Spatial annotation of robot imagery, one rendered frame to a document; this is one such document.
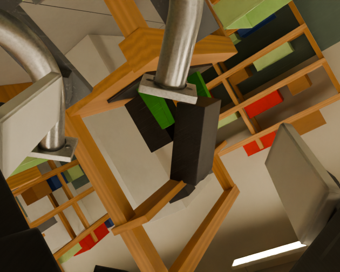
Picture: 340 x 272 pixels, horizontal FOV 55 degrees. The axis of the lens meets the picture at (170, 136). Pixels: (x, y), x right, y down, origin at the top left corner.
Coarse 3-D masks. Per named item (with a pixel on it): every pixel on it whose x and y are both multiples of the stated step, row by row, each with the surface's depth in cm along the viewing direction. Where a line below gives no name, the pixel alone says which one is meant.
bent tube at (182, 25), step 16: (176, 0) 27; (192, 0) 27; (176, 16) 28; (192, 16) 28; (176, 32) 28; (192, 32) 29; (176, 48) 29; (192, 48) 30; (160, 64) 30; (176, 64) 29; (144, 80) 31; (160, 80) 30; (176, 80) 30; (160, 96) 30; (176, 96) 30; (192, 96) 30
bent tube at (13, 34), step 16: (0, 16) 30; (0, 32) 30; (16, 32) 30; (32, 32) 31; (16, 48) 31; (32, 48) 31; (32, 64) 32; (48, 64) 32; (32, 80) 33; (64, 96) 35; (64, 112) 36; (64, 128) 38; (48, 144) 37; (64, 144) 39; (64, 160) 38
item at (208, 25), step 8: (32, 0) 32; (40, 0) 32; (152, 0) 32; (160, 0) 32; (168, 0) 32; (160, 8) 32; (168, 8) 32; (208, 8) 32; (160, 16) 32; (208, 16) 32; (200, 24) 33; (208, 24) 33; (216, 24) 33; (200, 32) 33; (208, 32) 33
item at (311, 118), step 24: (264, 24) 555; (264, 48) 517; (288, 48) 511; (240, 72) 553; (240, 96) 598; (264, 96) 539; (336, 96) 491; (288, 120) 528; (312, 120) 525; (240, 144) 571; (264, 144) 564
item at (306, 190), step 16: (288, 128) 18; (272, 144) 20; (288, 144) 18; (304, 144) 17; (272, 160) 19; (288, 160) 17; (304, 160) 15; (272, 176) 19; (288, 176) 17; (304, 176) 15; (320, 176) 14; (288, 192) 16; (304, 192) 15; (320, 192) 13; (336, 192) 13; (288, 208) 16; (304, 208) 14; (320, 208) 13; (304, 224) 14; (320, 224) 14; (304, 240) 14
